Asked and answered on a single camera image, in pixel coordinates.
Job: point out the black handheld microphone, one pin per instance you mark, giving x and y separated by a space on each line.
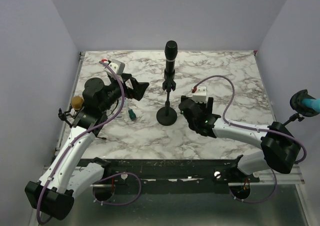
170 51

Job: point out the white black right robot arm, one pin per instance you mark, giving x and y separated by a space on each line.
278 149

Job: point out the green handled screwdriver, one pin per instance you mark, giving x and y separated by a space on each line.
131 114

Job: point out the gold microphone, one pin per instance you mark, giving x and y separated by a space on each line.
77 102

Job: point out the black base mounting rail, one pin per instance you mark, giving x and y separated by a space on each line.
173 176

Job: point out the black right side microphone stand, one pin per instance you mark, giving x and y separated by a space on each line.
293 118

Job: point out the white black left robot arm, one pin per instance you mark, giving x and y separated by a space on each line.
55 192

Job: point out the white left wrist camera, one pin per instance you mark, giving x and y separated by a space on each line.
117 66

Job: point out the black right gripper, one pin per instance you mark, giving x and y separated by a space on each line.
207 107

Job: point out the black round-base microphone stand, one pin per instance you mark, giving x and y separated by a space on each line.
167 115

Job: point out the teal microphone on stand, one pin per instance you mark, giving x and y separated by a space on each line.
305 104

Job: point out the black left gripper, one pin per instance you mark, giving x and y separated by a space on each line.
139 87

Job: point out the black shock mount tripod stand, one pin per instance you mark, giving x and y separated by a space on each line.
70 112

